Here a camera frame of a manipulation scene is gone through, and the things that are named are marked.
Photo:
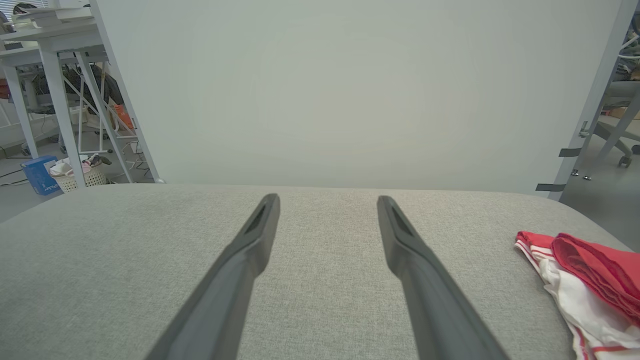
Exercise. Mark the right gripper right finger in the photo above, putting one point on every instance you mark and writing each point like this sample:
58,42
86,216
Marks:
440,315

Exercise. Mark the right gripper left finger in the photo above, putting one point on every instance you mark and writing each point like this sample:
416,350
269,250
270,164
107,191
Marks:
225,300

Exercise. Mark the red white sports jersey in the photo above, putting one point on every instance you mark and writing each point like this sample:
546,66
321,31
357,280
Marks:
600,270

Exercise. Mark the grey partition leg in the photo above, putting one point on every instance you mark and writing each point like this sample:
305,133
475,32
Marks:
158,179

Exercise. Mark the black tape strip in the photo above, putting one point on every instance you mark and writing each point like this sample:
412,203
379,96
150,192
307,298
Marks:
550,187
570,152

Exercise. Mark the white woven laundry basket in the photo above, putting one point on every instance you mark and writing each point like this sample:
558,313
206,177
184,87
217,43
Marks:
80,180

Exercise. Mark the orange bag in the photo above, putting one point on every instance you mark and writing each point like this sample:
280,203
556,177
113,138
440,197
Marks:
122,117

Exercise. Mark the blue cardboard box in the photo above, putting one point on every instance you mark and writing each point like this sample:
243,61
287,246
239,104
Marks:
40,175

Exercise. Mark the white partition panel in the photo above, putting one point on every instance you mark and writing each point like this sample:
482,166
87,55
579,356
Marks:
350,90

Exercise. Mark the white metal desk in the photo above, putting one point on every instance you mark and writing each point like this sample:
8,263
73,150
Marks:
59,100

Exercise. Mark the office chair base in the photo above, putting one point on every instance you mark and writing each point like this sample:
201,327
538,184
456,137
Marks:
622,87

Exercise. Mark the grey partition frame post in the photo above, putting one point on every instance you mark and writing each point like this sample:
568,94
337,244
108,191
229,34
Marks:
593,100

